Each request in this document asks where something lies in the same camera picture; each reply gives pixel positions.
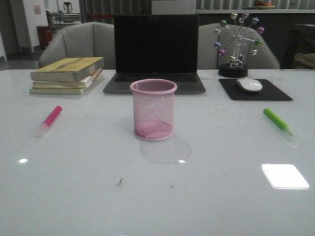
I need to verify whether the pink highlighter pen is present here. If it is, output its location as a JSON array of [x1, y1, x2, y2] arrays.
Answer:
[[35, 106, 63, 138]]

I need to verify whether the green highlighter pen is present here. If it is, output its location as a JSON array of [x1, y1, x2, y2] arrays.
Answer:
[[263, 108, 295, 136]]

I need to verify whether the pink mesh pen holder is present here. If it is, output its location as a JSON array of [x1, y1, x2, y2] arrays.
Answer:
[[130, 79, 177, 141]]

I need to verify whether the grey laptop black screen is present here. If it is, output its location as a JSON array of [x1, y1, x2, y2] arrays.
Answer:
[[103, 14, 206, 94]]

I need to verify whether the middle cream book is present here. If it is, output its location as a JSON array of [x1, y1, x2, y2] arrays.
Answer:
[[32, 69, 102, 89]]

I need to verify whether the white computer mouse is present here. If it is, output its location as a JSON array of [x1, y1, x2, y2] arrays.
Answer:
[[236, 78, 262, 92]]

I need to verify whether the left grey armchair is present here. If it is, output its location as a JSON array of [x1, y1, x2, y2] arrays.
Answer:
[[38, 22, 116, 69]]

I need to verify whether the grey armchair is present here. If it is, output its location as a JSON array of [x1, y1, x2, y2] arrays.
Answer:
[[38, 22, 116, 69], [197, 23, 280, 69]]

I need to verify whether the top yellow book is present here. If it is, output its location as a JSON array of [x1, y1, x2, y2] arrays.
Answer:
[[31, 57, 104, 82]]

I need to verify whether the ferris wheel desk ornament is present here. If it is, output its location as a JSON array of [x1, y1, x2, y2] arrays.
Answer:
[[214, 12, 265, 78]]

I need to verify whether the right grey armchair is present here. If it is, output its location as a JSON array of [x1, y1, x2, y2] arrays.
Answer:
[[197, 23, 280, 69]]

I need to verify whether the black mouse pad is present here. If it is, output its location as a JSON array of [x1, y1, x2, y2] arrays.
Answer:
[[219, 79, 293, 101]]

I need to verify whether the bottom pale green book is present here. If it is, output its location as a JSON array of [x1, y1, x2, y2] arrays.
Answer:
[[29, 76, 99, 95]]

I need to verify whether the red trash bin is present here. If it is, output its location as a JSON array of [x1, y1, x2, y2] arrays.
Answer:
[[37, 26, 52, 49]]

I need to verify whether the fruit bowl on counter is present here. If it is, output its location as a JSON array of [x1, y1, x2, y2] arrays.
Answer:
[[253, 0, 276, 10]]

